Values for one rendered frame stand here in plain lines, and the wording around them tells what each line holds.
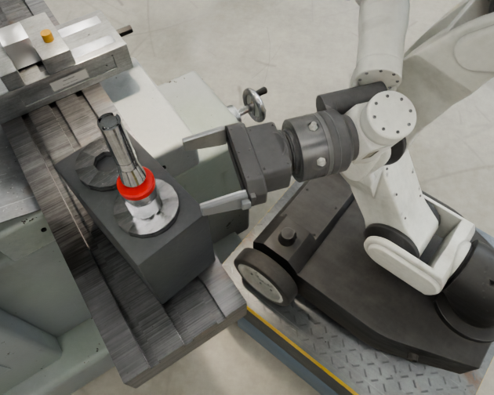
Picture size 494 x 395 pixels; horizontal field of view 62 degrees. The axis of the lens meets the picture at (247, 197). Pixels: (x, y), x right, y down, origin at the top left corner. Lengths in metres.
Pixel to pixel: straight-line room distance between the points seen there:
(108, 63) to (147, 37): 1.65
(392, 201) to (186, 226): 0.53
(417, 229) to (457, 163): 1.20
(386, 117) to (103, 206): 0.40
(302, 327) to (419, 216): 0.47
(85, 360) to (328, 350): 0.79
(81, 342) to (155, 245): 1.02
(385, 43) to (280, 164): 0.23
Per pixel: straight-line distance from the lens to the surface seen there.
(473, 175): 2.23
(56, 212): 0.87
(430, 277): 1.05
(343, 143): 0.54
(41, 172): 0.94
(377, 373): 1.29
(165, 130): 1.02
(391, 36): 0.65
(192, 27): 2.71
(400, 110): 0.56
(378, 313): 1.15
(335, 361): 1.27
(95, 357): 1.54
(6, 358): 1.39
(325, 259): 1.16
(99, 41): 1.04
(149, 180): 0.53
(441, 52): 0.66
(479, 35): 0.62
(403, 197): 0.99
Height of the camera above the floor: 1.63
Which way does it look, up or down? 60 degrees down
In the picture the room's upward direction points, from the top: straight up
